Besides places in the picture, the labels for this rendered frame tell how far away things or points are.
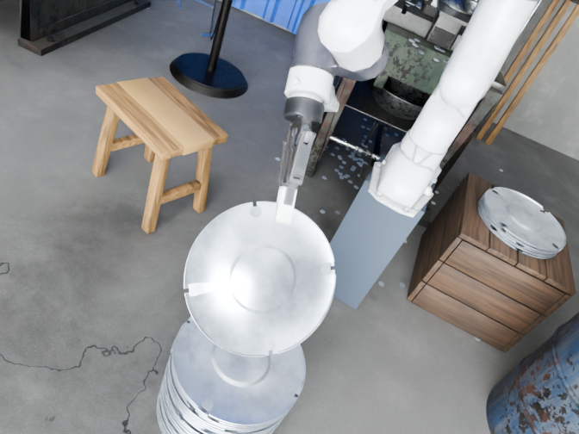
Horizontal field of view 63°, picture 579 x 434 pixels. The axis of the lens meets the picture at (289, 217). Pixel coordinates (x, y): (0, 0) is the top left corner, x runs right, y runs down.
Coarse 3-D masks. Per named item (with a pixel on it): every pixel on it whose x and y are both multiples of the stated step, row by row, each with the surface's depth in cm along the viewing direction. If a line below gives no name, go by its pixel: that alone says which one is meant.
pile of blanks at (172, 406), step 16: (176, 384) 93; (160, 400) 105; (176, 400) 95; (160, 416) 106; (176, 416) 97; (192, 416) 92; (208, 416) 90; (176, 432) 100; (192, 432) 96; (208, 432) 95; (224, 432) 92; (240, 432) 92; (256, 432) 94; (272, 432) 107
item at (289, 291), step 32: (224, 224) 86; (256, 224) 87; (192, 256) 84; (224, 256) 86; (256, 256) 87; (288, 256) 89; (320, 256) 91; (224, 288) 86; (256, 288) 87; (288, 288) 89; (320, 288) 91; (224, 320) 86; (256, 320) 88; (288, 320) 89; (320, 320) 91; (256, 352) 88
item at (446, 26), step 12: (444, 0) 162; (456, 0) 169; (444, 12) 152; (456, 12) 157; (468, 12) 161; (444, 24) 164; (456, 24) 164; (432, 36) 167; (444, 36) 167; (456, 36) 166
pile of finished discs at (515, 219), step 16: (496, 192) 162; (512, 192) 164; (480, 208) 154; (496, 208) 152; (512, 208) 154; (528, 208) 159; (496, 224) 146; (512, 224) 148; (528, 224) 150; (544, 224) 155; (512, 240) 144; (528, 240) 144; (544, 240) 147; (560, 240) 151; (544, 256) 145
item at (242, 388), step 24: (192, 336) 101; (192, 360) 97; (216, 360) 98; (240, 360) 100; (264, 360) 101; (288, 360) 104; (192, 384) 93; (216, 384) 95; (240, 384) 96; (264, 384) 98; (288, 384) 100; (216, 408) 91; (240, 408) 93; (264, 408) 94; (288, 408) 95
